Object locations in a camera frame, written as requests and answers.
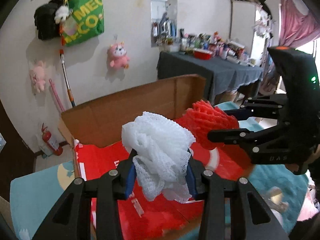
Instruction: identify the red mesh bath pouf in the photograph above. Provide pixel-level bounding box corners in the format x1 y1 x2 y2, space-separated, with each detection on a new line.
175 100 239 150

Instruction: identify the white mesh bath pouf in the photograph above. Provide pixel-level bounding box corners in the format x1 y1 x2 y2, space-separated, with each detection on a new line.
121 112 196 204

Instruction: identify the teal plush table blanket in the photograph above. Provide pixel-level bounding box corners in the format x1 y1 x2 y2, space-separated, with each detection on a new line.
10 101 311 240

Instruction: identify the dark grey clothed side table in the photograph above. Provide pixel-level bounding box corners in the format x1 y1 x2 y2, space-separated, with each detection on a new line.
157 51 263 103

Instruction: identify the red fire extinguisher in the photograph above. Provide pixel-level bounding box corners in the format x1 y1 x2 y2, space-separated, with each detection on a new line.
41 123 63 156

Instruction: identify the pink curtain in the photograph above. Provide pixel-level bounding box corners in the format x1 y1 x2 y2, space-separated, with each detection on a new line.
279 0 319 48

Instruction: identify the red bowl on table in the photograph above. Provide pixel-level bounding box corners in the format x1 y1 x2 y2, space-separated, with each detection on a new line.
193 49 213 60

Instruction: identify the cardboard box red lining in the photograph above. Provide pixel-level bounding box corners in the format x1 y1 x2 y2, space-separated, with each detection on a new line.
57 74 253 240

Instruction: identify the pink plush bunny toy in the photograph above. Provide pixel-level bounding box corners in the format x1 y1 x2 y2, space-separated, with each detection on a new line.
29 61 46 93

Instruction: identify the pink plush cat toy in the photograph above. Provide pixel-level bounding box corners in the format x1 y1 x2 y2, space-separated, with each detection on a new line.
107 42 130 70

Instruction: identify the green tote bag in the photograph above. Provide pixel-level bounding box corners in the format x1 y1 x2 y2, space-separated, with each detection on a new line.
60 0 105 47

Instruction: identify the small white plush dog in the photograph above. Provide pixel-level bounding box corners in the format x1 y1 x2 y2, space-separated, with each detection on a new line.
54 5 70 24

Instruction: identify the mop with metal handle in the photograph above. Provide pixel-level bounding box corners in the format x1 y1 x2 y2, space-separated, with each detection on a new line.
59 49 76 107

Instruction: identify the wall mirror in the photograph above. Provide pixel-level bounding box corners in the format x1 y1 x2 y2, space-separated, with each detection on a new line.
151 0 177 47

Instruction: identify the black backpack on wall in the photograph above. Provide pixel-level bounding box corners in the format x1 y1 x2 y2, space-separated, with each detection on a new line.
34 0 63 41

